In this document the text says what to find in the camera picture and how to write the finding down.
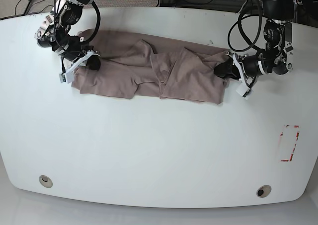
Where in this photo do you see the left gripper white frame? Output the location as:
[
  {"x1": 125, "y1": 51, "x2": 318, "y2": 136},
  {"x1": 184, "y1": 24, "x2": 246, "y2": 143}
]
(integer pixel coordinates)
[{"x1": 214, "y1": 51, "x2": 258, "y2": 89}]

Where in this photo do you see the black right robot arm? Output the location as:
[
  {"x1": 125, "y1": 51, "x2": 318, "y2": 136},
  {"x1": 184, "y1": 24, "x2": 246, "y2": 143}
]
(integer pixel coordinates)
[{"x1": 35, "y1": 0, "x2": 101, "y2": 73}]

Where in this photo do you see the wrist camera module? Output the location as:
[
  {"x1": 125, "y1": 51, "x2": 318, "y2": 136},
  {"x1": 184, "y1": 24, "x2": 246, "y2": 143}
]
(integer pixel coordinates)
[
  {"x1": 236, "y1": 83, "x2": 253, "y2": 100},
  {"x1": 59, "y1": 71, "x2": 75, "y2": 83}
]

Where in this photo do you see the mauve t-shirt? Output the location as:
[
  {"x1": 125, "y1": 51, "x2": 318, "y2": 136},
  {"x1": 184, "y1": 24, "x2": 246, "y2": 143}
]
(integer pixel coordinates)
[{"x1": 72, "y1": 30, "x2": 229, "y2": 104}]

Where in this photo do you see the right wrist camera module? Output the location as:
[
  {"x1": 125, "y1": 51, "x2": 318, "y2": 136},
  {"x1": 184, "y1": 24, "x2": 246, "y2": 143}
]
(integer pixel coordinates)
[{"x1": 59, "y1": 71, "x2": 75, "y2": 83}]

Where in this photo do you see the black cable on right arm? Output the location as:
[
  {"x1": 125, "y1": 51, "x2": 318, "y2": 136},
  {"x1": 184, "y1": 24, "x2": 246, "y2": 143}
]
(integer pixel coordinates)
[{"x1": 81, "y1": 1, "x2": 101, "y2": 44}]

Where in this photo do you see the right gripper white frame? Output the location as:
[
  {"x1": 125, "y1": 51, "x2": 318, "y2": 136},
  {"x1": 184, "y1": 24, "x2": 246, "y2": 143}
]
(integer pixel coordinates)
[{"x1": 59, "y1": 45, "x2": 101, "y2": 73}]

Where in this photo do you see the right table grommet hole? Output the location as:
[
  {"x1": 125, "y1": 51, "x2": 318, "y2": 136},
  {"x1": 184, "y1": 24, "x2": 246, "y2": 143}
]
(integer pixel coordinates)
[{"x1": 256, "y1": 185, "x2": 272, "y2": 198}]

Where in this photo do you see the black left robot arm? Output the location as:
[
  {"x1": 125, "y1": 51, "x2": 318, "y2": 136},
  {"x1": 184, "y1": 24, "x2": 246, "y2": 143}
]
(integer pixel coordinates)
[{"x1": 214, "y1": 0, "x2": 294, "y2": 93}]

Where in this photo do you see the red tape rectangle marking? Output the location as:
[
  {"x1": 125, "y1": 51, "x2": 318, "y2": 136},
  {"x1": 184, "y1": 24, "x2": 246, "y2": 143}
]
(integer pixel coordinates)
[{"x1": 277, "y1": 125, "x2": 300, "y2": 162}]

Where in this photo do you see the left table grommet hole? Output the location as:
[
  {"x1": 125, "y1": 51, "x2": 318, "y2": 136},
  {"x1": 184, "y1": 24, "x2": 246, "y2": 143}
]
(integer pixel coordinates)
[{"x1": 39, "y1": 175, "x2": 53, "y2": 188}]

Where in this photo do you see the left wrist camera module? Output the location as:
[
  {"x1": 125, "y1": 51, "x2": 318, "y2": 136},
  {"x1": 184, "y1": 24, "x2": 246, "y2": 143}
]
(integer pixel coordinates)
[{"x1": 236, "y1": 83, "x2": 253, "y2": 100}]

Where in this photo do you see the table grommet hole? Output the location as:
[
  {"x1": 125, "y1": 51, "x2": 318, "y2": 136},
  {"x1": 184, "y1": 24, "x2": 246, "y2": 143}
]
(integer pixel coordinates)
[
  {"x1": 256, "y1": 185, "x2": 272, "y2": 198},
  {"x1": 39, "y1": 175, "x2": 53, "y2": 188}
]

